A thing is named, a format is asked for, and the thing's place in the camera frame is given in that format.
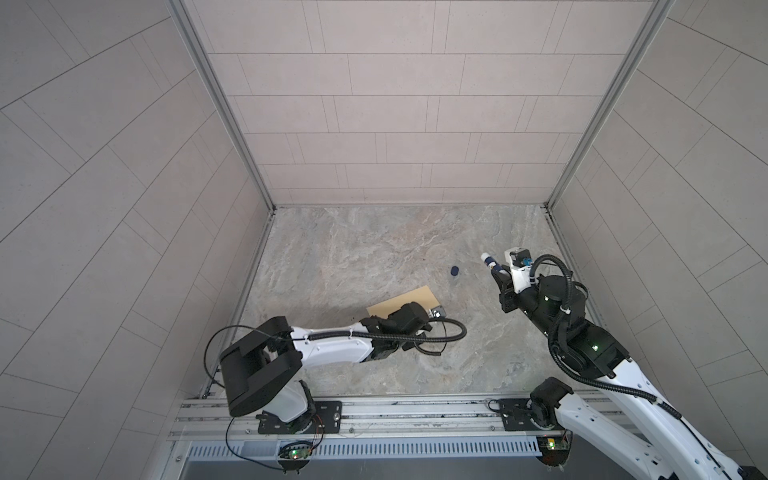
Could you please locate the right circuit board module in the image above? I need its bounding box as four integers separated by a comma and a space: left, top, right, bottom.
536, 436, 571, 468

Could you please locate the white slotted cable duct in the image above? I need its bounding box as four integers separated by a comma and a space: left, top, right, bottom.
187, 436, 542, 462

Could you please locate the aluminium mounting rail frame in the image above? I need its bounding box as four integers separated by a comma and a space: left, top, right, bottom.
168, 393, 546, 441

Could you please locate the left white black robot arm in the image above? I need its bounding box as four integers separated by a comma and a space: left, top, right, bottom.
219, 302, 431, 424

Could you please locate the left black corrugated cable conduit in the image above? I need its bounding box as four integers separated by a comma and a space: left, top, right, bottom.
305, 317, 468, 358

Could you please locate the left green circuit board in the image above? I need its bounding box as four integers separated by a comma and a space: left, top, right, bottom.
278, 441, 314, 462

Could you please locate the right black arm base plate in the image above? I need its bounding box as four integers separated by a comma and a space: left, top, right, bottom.
487, 398, 566, 432

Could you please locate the blue white glue stick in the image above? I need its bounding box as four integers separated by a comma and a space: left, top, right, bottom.
481, 252, 502, 271

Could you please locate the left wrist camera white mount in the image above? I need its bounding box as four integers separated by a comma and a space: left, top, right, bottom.
427, 305, 446, 319

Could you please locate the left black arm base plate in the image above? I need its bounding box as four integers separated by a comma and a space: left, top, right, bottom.
258, 401, 343, 435

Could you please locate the tan kraft paper envelope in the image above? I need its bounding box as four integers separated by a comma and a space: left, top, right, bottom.
367, 286, 441, 318

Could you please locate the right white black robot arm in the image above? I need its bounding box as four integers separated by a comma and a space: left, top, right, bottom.
485, 255, 764, 479

